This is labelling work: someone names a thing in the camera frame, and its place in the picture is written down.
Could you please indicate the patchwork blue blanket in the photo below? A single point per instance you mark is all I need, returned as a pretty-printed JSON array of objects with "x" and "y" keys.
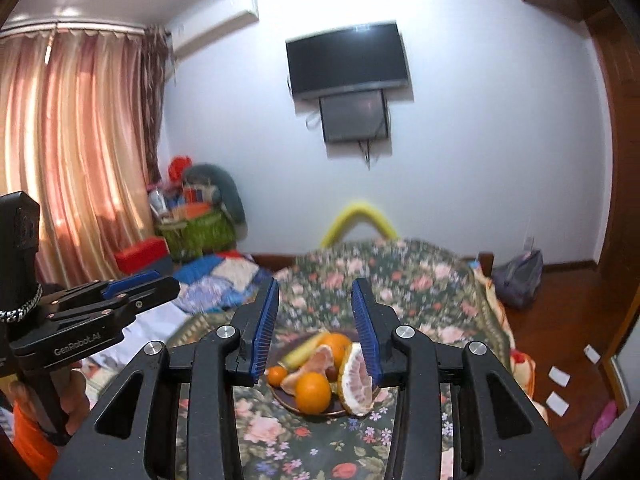
[{"x": 214, "y": 283}]

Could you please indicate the peeled pomelo segment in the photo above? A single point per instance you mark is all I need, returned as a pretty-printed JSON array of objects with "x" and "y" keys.
[{"x": 319, "y": 362}]

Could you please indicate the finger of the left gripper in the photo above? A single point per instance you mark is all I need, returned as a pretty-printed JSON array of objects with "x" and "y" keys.
[
  {"x": 122, "y": 286},
  {"x": 149, "y": 296}
]

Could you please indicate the floral bed quilt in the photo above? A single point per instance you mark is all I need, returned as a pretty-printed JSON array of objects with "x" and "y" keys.
[{"x": 433, "y": 340}]

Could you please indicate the pink striped curtain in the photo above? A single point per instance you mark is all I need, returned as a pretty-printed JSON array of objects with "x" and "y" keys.
[{"x": 80, "y": 121}]

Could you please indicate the yellow banana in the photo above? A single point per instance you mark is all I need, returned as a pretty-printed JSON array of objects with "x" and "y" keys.
[{"x": 300, "y": 354}]

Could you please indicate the red gift box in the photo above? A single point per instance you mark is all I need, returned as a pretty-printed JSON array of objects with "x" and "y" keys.
[{"x": 140, "y": 255}]

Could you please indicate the white cloth on bed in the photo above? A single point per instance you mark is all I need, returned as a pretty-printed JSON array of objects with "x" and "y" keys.
[{"x": 159, "y": 323}]

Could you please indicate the grey bag on floor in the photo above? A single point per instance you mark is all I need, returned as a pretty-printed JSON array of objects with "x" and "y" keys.
[{"x": 517, "y": 281}]

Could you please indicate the grey plush toy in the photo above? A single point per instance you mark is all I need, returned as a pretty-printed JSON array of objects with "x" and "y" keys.
[{"x": 229, "y": 197}]

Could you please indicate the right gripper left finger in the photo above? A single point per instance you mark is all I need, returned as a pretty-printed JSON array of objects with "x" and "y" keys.
[{"x": 131, "y": 432}]

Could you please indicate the dark red jujube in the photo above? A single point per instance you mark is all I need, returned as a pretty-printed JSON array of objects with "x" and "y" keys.
[{"x": 332, "y": 374}]

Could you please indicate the white air conditioner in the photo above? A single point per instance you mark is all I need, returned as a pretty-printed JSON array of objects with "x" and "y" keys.
[{"x": 197, "y": 29}]

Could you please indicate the large orange with sticker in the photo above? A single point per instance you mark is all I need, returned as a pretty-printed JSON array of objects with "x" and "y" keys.
[{"x": 339, "y": 344}]

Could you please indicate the wooden door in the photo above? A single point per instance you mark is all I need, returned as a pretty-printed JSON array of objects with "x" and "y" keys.
[{"x": 618, "y": 56}]

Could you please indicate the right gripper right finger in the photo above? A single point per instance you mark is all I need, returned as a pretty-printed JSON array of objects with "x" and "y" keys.
[{"x": 498, "y": 432}]

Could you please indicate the small mandarin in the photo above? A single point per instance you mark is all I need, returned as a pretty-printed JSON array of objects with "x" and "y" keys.
[{"x": 276, "y": 375}]

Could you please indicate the pomelo wedge with rind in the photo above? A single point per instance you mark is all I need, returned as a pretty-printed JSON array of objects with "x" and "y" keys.
[{"x": 354, "y": 385}]

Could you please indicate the small black wall monitor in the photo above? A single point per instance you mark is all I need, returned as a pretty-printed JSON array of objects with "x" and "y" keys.
[{"x": 354, "y": 117}]

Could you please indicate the plain large orange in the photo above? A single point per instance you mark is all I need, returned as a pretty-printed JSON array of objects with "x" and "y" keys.
[{"x": 313, "y": 394}]

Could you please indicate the person's left hand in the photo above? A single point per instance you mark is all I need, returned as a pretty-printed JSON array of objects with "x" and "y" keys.
[{"x": 73, "y": 400}]

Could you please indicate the purple round plate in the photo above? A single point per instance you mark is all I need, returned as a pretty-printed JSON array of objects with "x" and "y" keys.
[{"x": 335, "y": 408}]

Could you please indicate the green storage box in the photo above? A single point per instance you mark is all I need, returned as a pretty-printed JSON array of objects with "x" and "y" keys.
[{"x": 190, "y": 239}]

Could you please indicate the wall mounted black television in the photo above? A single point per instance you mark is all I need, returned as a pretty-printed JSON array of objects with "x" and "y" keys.
[{"x": 363, "y": 57}]

